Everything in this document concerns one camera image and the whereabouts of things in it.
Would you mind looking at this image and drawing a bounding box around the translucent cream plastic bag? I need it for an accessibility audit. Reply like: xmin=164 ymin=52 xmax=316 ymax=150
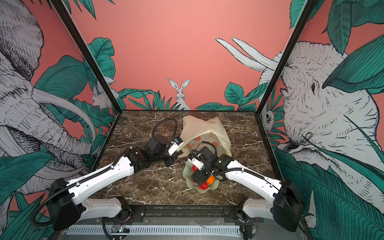
xmin=179 ymin=115 xmax=232 ymax=158

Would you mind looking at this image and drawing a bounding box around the black frame post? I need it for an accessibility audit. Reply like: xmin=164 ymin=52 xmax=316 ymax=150
xmin=256 ymin=0 xmax=318 ymax=116
xmin=51 ymin=0 xmax=122 ymax=115

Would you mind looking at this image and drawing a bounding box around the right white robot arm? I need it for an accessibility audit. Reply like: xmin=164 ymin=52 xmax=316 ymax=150
xmin=188 ymin=154 xmax=305 ymax=232

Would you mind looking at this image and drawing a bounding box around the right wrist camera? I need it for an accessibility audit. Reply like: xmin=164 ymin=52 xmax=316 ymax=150
xmin=188 ymin=147 xmax=218 ymax=171

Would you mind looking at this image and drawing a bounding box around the light green wavy plate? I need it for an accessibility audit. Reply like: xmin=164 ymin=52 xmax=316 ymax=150
xmin=183 ymin=160 xmax=224 ymax=194

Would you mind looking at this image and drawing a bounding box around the right black frame post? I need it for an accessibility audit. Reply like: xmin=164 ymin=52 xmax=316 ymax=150
xmin=256 ymin=0 xmax=318 ymax=116

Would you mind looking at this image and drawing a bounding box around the small green circuit board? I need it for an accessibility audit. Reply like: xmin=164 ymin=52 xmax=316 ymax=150
xmin=111 ymin=226 xmax=130 ymax=234

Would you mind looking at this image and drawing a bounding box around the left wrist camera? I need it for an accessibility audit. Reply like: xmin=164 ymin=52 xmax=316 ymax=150
xmin=146 ymin=134 xmax=184 ymax=156

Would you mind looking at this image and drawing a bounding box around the orange fruit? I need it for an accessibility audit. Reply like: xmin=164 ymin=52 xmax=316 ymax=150
xmin=206 ymin=176 xmax=215 ymax=185

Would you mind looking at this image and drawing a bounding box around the white perforated vent strip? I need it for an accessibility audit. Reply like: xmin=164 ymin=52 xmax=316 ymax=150
xmin=66 ymin=225 xmax=242 ymax=237

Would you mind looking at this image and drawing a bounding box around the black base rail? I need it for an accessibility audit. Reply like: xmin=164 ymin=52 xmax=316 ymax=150
xmin=106 ymin=201 xmax=274 ymax=224

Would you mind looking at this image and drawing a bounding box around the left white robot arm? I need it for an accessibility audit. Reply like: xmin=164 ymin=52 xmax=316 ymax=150
xmin=30 ymin=148 xmax=180 ymax=231

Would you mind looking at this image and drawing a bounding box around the left black frame post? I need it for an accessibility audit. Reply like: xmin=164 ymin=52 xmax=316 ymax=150
xmin=51 ymin=0 xmax=122 ymax=115

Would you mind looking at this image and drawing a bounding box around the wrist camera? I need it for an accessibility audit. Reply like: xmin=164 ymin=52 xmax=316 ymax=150
xmin=188 ymin=147 xmax=218 ymax=171
xmin=146 ymin=134 xmax=184 ymax=156

